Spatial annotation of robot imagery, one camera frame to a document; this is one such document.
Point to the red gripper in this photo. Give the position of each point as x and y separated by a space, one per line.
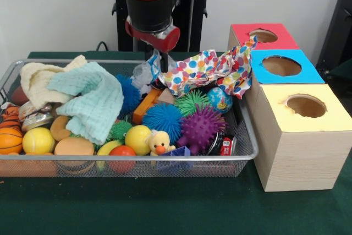
167 41

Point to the yellow ball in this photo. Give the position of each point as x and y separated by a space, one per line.
38 140

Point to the large blue fuzzy spiky ball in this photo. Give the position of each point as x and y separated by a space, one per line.
127 92

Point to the green spiky ball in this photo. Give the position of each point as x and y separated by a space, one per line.
189 103

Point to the purple spiky toy with eyes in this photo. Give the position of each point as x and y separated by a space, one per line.
200 129

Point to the wooden box with three holes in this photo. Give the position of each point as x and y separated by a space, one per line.
302 158

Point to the cream yellow cloth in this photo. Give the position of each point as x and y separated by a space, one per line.
35 81

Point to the large polka dot cloth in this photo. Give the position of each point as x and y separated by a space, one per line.
192 72

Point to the orange toy basketball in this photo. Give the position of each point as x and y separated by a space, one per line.
9 140

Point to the clear bottle with blue label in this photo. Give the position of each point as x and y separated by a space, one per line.
143 74

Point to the dark green side table cloth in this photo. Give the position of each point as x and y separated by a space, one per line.
343 71

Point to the shallow clear mesh bin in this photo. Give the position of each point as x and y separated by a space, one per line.
214 167

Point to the yellow plush duck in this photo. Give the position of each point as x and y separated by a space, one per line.
159 142

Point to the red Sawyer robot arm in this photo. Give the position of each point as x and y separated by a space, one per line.
149 4

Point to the mint green muslin cloth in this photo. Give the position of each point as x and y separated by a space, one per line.
93 100

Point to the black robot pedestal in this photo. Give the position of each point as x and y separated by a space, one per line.
196 12

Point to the black chair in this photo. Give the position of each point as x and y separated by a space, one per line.
341 26

